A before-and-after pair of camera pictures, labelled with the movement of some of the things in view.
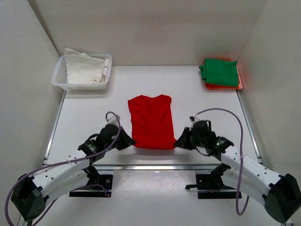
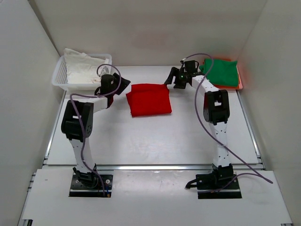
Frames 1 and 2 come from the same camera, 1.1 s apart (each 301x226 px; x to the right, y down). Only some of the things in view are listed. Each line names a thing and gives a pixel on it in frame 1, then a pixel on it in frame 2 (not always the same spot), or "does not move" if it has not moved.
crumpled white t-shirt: (83, 68) does not move
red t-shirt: (151, 122) -> (149, 99)
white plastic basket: (59, 78) does not move
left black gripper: (127, 140) -> (123, 83)
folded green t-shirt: (220, 72) does not move
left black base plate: (100, 187) does not move
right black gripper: (183, 141) -> (174, 73)
